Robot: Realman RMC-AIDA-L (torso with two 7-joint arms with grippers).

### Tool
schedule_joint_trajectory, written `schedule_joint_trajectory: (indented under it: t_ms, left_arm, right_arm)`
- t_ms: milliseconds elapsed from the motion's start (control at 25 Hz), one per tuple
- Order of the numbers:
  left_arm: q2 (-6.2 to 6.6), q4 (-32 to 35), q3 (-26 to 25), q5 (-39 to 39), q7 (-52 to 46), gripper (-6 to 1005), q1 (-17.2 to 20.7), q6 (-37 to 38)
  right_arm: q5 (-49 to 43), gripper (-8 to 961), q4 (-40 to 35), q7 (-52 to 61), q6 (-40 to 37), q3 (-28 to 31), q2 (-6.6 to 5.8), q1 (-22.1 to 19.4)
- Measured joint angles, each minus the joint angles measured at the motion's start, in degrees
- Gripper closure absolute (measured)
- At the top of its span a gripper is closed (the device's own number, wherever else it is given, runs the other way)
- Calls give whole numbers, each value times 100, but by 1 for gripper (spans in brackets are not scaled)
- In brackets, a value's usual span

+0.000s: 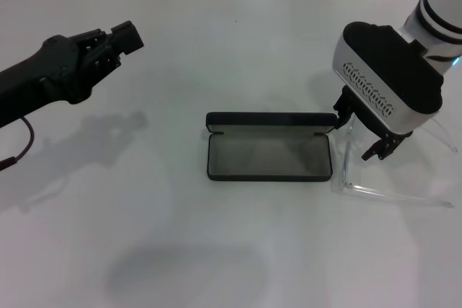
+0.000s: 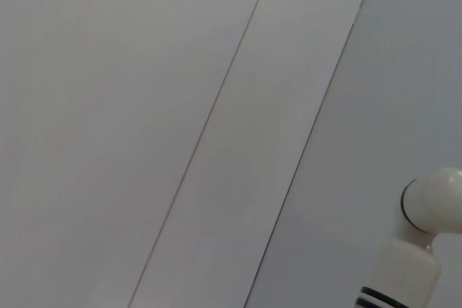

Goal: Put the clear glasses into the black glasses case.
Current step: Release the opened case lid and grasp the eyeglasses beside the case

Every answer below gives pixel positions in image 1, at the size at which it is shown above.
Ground black glasses case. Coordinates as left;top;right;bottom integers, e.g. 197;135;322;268
205;111;339;182

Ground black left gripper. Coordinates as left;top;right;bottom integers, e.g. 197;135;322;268
0;20;146;129

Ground clear frame glasses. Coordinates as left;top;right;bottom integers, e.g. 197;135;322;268
330;113;458;210

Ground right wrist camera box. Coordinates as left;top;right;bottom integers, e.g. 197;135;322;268
331;21;444;134

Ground left wrist cable with plug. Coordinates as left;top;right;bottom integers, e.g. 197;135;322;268
0;116;34;172

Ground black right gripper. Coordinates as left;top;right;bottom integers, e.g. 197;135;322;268
333;85;413;162

